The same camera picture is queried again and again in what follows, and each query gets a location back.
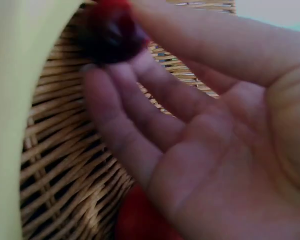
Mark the person's right hand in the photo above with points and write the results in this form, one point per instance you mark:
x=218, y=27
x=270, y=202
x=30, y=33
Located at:
x=235, y=150

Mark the dark red round toy fruit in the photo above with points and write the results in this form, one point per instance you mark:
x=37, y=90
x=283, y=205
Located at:
x=112, y=37

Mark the bright red toy fruit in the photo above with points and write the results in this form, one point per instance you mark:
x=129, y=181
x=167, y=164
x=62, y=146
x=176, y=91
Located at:
x=140, y=215

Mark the woven wicker basket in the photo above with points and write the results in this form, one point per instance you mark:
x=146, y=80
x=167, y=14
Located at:
x=72, y=160

